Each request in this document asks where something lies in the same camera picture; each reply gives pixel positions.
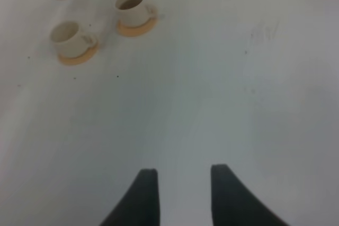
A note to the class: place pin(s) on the far white teacup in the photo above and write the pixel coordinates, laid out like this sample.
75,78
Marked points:
135,13

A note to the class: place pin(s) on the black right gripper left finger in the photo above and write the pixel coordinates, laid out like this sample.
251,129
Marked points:
140,205

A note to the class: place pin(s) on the orange coaster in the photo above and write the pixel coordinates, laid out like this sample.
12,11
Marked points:
80,59
140,30

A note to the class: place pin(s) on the far orange coaster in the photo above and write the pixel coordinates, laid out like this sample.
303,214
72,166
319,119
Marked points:
140,30

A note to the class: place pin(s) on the near white teacup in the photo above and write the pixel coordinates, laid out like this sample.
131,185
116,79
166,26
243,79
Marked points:
70,40

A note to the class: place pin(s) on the near orange coaster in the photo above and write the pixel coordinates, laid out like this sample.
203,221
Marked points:
80,59

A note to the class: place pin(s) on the white teacup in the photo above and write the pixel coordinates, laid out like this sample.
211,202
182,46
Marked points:
70,40
135,13

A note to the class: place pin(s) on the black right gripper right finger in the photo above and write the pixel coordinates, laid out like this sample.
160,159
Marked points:
233,204

